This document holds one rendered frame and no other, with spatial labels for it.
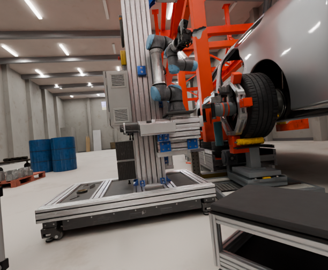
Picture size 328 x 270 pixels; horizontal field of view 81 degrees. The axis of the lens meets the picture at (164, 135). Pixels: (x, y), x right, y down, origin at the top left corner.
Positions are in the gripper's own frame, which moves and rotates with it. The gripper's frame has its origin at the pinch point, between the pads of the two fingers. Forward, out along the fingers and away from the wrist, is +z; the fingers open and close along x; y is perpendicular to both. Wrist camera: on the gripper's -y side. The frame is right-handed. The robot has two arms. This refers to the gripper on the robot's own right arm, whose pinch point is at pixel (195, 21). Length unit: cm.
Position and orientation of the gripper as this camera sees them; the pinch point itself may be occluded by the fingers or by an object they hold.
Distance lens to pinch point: 123.4
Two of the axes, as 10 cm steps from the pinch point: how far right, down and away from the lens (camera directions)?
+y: -0.3, 10.0, -0.7
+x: -9.2, -0.5, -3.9
